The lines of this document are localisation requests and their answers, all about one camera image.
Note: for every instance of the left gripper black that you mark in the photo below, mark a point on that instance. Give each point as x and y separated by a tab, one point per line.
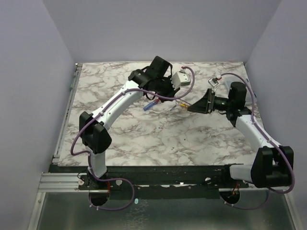
172	91

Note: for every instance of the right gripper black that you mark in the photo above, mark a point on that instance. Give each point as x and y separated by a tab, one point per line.
211	102

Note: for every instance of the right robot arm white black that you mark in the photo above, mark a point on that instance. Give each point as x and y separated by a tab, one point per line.
273	162

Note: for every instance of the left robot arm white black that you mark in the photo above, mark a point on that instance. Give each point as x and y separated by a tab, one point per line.
94	127

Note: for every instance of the blue red screwdriver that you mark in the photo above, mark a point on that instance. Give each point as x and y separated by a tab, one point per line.
151	104

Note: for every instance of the clear plastic box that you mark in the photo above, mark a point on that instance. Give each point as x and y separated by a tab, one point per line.
236	85

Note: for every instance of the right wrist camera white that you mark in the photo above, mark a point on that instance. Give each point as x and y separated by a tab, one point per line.
214	83

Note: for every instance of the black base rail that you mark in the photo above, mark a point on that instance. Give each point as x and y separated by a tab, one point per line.
162	182

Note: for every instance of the aluminium frame rail left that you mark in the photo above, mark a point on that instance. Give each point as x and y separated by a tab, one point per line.
62	182

